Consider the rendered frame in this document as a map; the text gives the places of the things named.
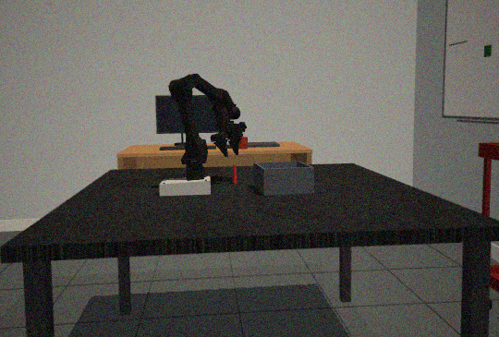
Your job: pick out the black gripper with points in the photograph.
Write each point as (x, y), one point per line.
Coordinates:
(220, 138)

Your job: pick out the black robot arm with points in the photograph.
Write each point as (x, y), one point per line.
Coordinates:
(196, 148)

